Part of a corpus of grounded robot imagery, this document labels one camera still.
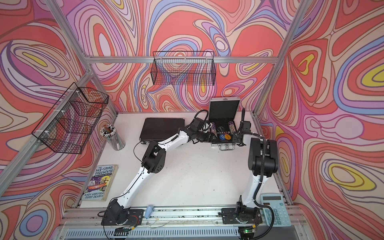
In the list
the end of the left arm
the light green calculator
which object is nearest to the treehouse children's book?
the end of the left arm

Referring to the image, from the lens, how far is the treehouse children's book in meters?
0.80

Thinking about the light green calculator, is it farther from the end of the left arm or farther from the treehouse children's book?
the treehouse children's book

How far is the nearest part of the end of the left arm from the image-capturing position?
0.83 metres

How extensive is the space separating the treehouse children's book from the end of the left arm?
51cm
